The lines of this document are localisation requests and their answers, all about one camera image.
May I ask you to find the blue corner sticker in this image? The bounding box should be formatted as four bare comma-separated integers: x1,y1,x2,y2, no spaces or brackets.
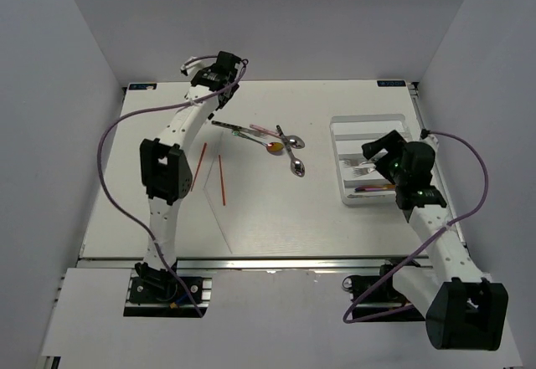
128,83,157,91
376,80,407,87

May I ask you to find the black handled spoon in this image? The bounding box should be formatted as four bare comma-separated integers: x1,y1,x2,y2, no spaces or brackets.
276,126,306,150

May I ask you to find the aluminium table front rail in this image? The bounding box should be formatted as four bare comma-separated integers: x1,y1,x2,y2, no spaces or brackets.
175,255,432,272

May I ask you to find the orange chopstick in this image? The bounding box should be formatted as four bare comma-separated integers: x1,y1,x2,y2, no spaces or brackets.
191,142,208,191
218,154,227,207

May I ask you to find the white cutlery tray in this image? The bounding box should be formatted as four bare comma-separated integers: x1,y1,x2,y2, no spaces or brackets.
329,114,413,207

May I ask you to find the white chopstick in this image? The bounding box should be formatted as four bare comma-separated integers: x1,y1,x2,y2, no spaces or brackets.
202,132,225,190
203,188,233,254

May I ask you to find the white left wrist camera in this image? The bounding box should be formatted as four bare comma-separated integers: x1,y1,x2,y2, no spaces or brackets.
180,57,198,76

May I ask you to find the iridescent gold spoon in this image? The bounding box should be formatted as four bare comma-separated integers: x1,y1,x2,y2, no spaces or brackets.
232,131,284,155

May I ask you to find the pink handled spoon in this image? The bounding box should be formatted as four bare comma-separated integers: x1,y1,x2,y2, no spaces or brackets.
250,124,280,138

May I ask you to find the right blue corner sticker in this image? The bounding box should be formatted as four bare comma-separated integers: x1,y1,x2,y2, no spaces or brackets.
376,80,407,87

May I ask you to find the orange chopstick far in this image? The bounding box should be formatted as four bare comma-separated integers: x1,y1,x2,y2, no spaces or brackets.
191,142,208,191

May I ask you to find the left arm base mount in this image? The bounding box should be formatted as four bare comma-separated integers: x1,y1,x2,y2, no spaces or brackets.
123,263,212,319

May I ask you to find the orange chopstick near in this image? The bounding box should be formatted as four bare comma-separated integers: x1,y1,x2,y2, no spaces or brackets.
218,154,227,207

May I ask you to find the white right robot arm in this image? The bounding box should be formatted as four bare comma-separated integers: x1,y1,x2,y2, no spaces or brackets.
343,130,508,351

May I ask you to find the green handled fork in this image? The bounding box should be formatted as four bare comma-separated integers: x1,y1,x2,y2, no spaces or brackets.
340,158,374,168

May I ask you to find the black handled fork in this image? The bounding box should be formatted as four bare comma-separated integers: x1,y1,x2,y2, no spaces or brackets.
210,120,265,138

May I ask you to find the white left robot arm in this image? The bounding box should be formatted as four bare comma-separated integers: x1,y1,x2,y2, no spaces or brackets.
135,51,247,301

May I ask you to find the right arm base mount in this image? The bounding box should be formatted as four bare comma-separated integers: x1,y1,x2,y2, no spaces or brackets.
342,259,425,322

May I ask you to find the iridescent rainbow knife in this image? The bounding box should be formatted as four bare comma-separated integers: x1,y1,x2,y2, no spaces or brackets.
354,184,395,193

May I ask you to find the left blue corner sticker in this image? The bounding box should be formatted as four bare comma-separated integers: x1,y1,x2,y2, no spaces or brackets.
128,83,157,91

